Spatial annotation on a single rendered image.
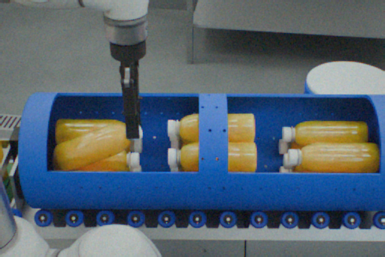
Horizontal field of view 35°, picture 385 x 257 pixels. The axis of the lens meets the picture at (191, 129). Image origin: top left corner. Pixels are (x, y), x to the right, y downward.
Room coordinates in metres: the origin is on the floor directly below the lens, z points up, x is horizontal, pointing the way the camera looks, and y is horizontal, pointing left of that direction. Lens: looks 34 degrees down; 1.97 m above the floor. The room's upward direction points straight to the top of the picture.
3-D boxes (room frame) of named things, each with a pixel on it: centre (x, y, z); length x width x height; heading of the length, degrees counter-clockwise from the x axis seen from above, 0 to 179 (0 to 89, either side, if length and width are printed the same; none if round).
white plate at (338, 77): (1.63, -0.50, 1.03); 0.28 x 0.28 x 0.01
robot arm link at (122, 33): (1.14, 0.13, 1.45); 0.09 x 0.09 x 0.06
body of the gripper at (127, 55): (1.14, 0.13, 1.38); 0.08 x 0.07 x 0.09; 0
